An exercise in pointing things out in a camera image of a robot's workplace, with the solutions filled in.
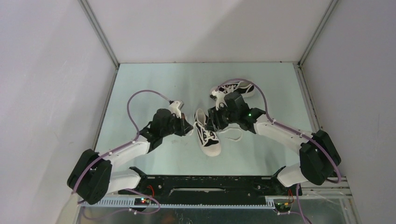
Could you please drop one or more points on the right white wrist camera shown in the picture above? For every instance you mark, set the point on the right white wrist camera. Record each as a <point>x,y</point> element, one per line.
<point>219,99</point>

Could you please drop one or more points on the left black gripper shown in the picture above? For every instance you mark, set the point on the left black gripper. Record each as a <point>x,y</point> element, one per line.
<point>185,128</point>

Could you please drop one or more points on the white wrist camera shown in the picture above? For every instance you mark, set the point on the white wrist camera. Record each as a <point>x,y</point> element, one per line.
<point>219,99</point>
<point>175,107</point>

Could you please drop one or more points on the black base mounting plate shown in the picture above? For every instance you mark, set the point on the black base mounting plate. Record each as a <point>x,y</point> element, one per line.
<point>223,190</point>

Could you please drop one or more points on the right controller board with LEDs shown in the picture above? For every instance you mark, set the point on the right controller board with LEDs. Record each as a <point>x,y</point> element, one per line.
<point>283,207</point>

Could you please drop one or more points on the grey slotted cable duct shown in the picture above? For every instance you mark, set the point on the grey slotted cable duct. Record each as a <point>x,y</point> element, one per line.
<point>129,202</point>

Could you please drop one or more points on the aluminium front frame rail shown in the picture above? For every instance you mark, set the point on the aluminium front frame rail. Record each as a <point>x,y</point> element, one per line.
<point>309,187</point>

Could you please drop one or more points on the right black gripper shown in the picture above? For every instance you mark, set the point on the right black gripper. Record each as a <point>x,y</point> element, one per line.
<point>214,120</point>

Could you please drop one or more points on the left controller board with LEDs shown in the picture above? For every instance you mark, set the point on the left controller board with LEDs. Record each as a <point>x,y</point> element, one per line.
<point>142,201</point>

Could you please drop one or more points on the controller board with leds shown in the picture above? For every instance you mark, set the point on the controller board with leds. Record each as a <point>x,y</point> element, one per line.
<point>142,201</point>
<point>283,207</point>

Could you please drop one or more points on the black white sneaker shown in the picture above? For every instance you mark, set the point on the black white sneaker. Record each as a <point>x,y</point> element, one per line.
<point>208,140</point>
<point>242,87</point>

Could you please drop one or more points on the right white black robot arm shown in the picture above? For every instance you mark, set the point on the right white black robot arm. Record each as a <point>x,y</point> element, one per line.
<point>318,157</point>

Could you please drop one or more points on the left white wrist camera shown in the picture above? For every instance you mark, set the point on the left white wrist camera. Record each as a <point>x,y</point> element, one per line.
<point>175,107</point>

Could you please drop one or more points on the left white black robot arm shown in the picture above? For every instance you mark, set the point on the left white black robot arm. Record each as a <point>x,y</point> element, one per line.
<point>94,176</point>

